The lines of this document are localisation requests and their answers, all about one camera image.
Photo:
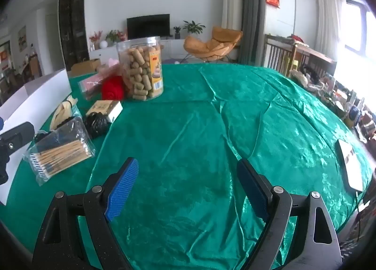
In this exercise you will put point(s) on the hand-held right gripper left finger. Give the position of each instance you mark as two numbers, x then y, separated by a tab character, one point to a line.
123	187

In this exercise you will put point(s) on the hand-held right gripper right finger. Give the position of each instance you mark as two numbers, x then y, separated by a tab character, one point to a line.
253	190

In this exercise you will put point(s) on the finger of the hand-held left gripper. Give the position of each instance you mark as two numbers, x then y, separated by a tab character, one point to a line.
17	136

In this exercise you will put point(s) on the cotton swab bag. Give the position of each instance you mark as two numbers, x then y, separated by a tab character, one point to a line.
64	155

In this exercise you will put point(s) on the black mesh scrunchie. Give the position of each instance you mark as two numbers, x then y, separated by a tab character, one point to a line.
95	126

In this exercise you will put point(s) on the pink packet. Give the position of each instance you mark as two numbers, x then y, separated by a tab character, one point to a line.
91	85

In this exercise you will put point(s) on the red yarn ball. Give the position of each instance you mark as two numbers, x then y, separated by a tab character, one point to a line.
113	89

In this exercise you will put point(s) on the beige packet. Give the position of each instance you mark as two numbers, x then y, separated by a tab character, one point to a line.
60	111

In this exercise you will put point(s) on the small brown and white box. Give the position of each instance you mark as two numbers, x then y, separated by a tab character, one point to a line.
107	108

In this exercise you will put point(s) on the green satin tablecloth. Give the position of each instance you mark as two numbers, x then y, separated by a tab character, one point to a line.
191	129

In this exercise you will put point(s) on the cardboard box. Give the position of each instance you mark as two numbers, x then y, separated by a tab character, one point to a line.
85	66

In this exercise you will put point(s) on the white tablet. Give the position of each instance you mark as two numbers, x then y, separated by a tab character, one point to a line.
351	164

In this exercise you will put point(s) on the clear plastic snack jar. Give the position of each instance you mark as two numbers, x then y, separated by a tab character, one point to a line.
138	73

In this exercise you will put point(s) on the red flower bouquet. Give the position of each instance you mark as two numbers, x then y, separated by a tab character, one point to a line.
96	39

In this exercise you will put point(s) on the dark tall cabinet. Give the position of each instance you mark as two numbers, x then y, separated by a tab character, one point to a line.
73	23

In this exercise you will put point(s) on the cluttered side shelf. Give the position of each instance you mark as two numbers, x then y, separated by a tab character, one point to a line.
337	96

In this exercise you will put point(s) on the potted plant with red flowers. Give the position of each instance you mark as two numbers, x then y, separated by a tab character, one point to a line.
115	36

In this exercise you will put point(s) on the white television cabinet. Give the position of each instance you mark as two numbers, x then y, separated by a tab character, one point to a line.
173	46

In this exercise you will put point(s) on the orange lounge chair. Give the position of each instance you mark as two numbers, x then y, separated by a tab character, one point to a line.
211	46

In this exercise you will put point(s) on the black television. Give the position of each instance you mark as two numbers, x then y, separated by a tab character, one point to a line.
148	26

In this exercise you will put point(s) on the small dark potted plant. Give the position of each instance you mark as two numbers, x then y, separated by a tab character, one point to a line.
177	32

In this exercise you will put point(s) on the large green potted plant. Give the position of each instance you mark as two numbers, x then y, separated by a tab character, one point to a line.
194	27

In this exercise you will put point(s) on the grey curtain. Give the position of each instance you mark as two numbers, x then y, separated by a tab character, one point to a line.
251	14

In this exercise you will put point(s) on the white standing air conditioner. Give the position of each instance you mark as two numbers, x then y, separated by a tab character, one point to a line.
232	8

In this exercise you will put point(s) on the white curtain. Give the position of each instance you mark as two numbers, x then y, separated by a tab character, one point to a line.
329	20

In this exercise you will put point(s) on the window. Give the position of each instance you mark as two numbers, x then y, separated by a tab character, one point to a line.
359	26

